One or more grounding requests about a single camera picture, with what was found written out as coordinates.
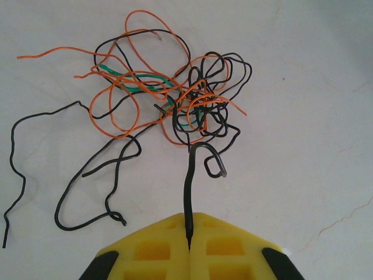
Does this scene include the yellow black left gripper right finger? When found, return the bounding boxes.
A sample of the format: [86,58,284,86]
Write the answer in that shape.
[189,212,306,280]

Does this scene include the thin black wire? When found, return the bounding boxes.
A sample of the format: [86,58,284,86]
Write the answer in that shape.
[2,28,192,249]
[54,103,175,232]

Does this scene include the long black wire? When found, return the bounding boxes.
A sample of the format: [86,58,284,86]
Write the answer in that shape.
[171,51,253,253]

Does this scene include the thin orange wire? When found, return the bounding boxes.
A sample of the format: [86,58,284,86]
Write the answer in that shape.
[73,10,210,146]
[16,46,247,146]

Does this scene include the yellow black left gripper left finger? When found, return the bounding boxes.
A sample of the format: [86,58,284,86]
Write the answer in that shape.
[79,212,191,280]

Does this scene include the thin green wire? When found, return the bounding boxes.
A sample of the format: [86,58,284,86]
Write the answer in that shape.
[98,64,205,131]

